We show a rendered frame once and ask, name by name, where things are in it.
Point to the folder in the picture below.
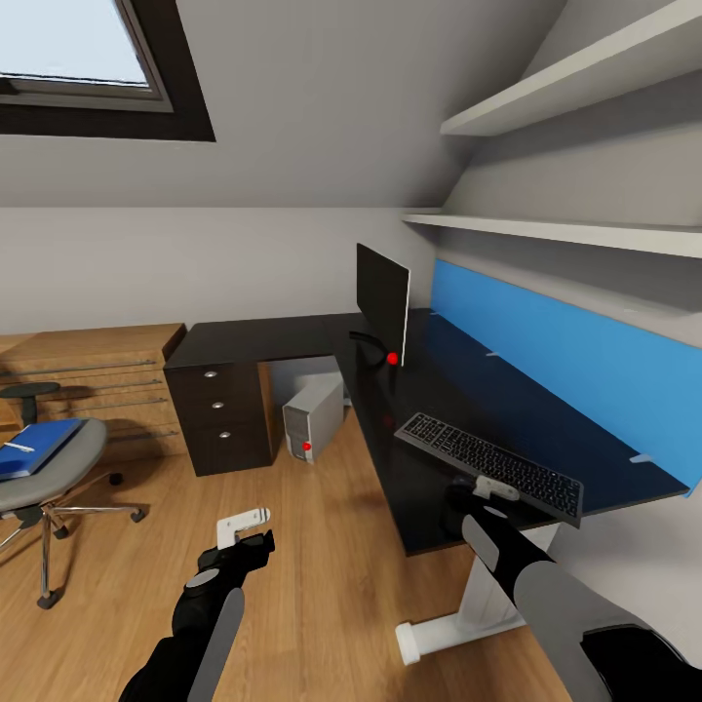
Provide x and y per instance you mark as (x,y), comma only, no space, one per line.
(44,437)

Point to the desk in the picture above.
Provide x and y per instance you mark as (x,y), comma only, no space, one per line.
(446,375)

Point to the mouse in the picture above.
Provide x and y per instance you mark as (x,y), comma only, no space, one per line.
(464,482)

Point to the keyboard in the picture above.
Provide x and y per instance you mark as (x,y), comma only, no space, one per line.
(545,489)

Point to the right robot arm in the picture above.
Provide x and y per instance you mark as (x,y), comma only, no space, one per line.
(601,651)

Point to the swivel chair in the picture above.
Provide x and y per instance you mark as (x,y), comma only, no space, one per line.
(40,497)

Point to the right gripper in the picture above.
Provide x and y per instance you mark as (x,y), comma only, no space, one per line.
(460,499)

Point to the monitor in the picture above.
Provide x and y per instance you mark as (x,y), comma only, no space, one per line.
(383,287)

